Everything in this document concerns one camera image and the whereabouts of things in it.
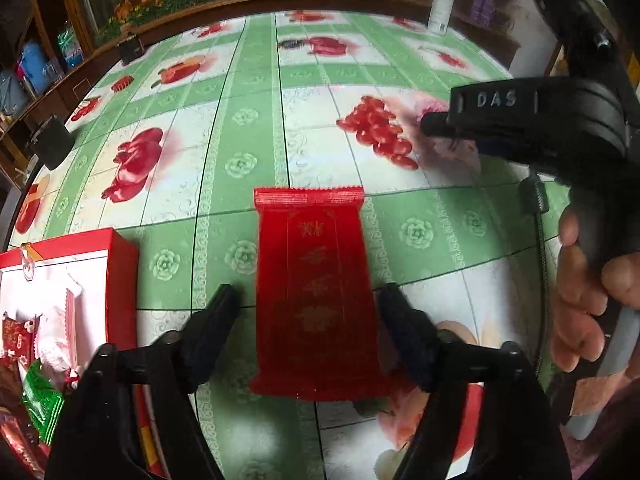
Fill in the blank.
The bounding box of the red gift box tray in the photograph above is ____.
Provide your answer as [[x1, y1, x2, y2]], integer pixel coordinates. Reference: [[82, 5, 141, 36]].
[[1, 229, 162, 479]]

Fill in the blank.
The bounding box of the blue thermos jug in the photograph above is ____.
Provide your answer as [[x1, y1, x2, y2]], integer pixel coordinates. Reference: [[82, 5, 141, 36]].
[[20, 41, 51, 96]]

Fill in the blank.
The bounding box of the pink sleeve forearm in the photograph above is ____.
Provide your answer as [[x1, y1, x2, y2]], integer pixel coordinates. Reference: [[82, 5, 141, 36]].
[[562, 378, 639, 479]]

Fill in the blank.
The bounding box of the white spray bottle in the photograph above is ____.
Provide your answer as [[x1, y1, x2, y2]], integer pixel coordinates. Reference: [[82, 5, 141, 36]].
[[426, 0, 454, 36]]

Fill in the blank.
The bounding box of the white pink striped snack packet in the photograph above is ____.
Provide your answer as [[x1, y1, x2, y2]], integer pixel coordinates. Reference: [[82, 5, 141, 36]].
[[35, 276, 82, 388]]

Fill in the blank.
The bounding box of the green candy wrapper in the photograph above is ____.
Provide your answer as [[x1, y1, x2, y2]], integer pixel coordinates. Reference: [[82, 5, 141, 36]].
[[22, 360, 64, 445]]

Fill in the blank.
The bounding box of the right hand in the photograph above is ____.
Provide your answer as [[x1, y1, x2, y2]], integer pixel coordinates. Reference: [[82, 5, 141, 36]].
[[550, 208, 639, 372]]

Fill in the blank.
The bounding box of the purple bottle right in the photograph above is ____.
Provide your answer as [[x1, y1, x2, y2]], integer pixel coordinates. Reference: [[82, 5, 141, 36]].
[[480, 0, 496, 27]]

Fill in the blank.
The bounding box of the bright red snack packet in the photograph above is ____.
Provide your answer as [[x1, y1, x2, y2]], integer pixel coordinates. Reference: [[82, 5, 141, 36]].
[[250, 186, 395, 402]]

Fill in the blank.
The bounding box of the black round container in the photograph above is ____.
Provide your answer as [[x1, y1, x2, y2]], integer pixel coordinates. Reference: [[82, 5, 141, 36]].
[[29, 115, 75, 170]]

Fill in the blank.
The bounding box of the purple bottle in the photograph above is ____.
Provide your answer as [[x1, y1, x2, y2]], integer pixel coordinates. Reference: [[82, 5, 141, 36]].
[[470, 0, 484, 23], [480, 0, 496, 27]]

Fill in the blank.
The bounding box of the dark red flower candy packet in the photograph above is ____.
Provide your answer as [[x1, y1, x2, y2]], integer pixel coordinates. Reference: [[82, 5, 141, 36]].
[[1, 312, 38, 370]]

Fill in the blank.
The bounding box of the small black box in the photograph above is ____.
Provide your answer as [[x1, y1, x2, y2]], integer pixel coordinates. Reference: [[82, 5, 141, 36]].
[[116, 34, 145, 66]]

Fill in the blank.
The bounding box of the brown chocolate snack packet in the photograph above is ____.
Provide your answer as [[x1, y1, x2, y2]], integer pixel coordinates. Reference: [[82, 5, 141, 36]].
[[1, 364, 47, 479]]

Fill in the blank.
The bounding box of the purple bottle left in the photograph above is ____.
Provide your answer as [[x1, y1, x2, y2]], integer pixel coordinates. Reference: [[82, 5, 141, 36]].
[[470, 0, 484, 23]]

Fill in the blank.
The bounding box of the pink bear snack packet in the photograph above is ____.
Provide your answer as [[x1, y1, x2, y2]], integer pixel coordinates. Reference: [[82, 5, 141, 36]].
[[414, 105, 482, 174]]

